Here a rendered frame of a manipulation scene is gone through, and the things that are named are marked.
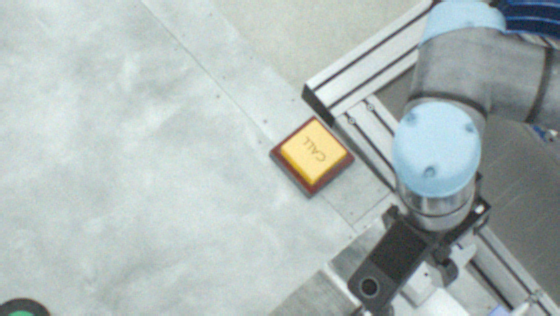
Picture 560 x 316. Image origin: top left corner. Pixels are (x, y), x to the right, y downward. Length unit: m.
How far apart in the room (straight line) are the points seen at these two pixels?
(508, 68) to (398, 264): 0.24
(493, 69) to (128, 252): 0.59
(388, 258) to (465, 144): 0.22
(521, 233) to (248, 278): 0.84
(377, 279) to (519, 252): 1.01
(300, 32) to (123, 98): 1.00
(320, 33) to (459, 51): 1.44
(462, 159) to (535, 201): 1.21
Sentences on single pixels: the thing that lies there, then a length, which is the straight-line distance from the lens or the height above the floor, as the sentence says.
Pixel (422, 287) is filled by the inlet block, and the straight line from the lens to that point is 1.40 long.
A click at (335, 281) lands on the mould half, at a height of 0.89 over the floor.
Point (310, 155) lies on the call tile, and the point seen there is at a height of 0.84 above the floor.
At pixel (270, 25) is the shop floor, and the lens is 2.56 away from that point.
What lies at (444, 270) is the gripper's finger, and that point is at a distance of 1.30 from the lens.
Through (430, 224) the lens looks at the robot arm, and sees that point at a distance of 1.19.
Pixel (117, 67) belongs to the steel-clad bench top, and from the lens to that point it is 1.62.
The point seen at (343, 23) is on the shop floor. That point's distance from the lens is 2.58.
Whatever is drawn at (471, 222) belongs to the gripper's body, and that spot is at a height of 1.09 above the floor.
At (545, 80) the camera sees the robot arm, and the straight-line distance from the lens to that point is 1.15.
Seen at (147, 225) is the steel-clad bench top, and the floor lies 0.80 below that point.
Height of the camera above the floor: 2.27
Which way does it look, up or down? 68 degrees down
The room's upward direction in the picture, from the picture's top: 11 degrees clockwise
